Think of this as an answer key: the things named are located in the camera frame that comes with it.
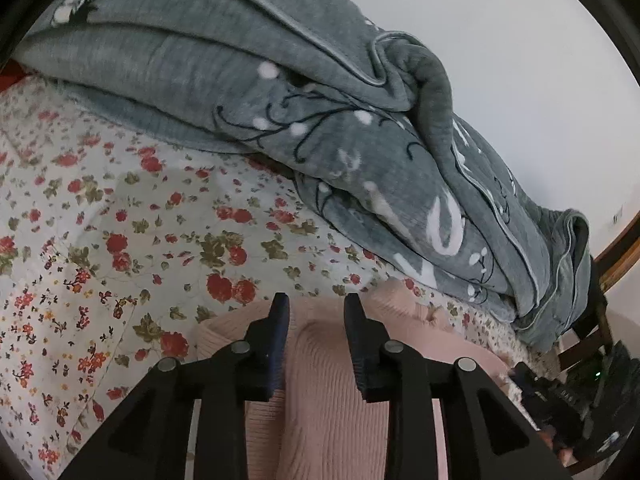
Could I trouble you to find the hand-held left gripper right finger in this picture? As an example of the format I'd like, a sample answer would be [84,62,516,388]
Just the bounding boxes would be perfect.
[344,292,576,480]

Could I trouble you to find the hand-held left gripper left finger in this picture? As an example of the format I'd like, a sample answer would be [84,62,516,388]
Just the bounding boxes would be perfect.
[60,292,291,480]

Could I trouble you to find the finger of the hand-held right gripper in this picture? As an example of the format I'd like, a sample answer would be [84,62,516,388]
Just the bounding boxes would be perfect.
[509,362,543,401]

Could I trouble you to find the pink knit sweater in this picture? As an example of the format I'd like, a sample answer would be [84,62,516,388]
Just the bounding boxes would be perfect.
[195,279,512,480]

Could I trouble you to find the dark wooden chair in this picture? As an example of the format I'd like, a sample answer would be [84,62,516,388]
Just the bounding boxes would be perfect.
[557,260,616,372]

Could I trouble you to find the wooden door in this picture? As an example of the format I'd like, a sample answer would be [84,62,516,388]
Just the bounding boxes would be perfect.
[592,205,640,292]

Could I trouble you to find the floral bed sheet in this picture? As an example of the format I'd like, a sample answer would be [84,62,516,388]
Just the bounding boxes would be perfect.
[0,75,551,480]

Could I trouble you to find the grey printed blanket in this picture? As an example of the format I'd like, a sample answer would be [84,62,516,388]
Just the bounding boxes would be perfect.
[15,0,593,353]

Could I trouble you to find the red pillow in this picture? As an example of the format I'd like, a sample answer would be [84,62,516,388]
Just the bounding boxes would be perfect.
[0,57,26,92]

